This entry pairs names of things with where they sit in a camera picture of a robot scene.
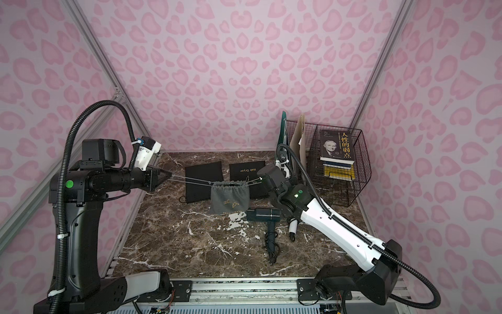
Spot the plain black pouch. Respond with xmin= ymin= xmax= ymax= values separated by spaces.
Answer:
xmin=179 ymin=162 xmax=224 ymax=204

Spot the grey hair dryer pouch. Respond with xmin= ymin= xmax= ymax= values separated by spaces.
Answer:
xmin=209 ymin=181 xmax=250 ymax=215

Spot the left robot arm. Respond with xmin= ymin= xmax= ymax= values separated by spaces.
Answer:
xmin=33 ymin=100 xmax=175 ymax=313

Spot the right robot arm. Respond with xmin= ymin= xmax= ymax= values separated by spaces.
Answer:
xmin=258 ymin=144 xmax=441 ymax=313

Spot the white hair dryer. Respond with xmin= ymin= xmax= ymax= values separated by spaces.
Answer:
xmin=288 ymin=218 xmax=299 ymax=242

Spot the black pouch gold print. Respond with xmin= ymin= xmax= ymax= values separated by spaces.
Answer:
xmin=229 ymin=160 xmax=268 ymax=200

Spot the book with portrait cover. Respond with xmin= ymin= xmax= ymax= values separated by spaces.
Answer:
xmin=320 ymin=130 xmax=355 ymax=165

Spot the yellow striped book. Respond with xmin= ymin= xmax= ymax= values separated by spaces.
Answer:
xmin=324 ymin=164 xmax=356 ymax=181

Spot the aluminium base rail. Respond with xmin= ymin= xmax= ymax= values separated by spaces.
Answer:
xmin=109 ymin=275 xmax=413 ymax=314

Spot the black wire basket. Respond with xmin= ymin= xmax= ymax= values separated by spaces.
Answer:
xmin=278 ymin=119 xmax=372 ymax=207

